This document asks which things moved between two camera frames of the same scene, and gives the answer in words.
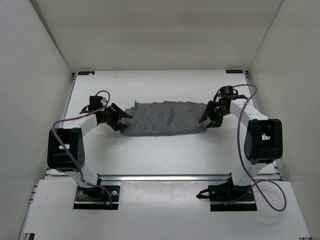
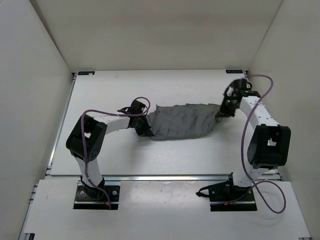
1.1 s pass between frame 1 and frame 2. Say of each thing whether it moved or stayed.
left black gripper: moved
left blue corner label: stayed
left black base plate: stayed
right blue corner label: stayed
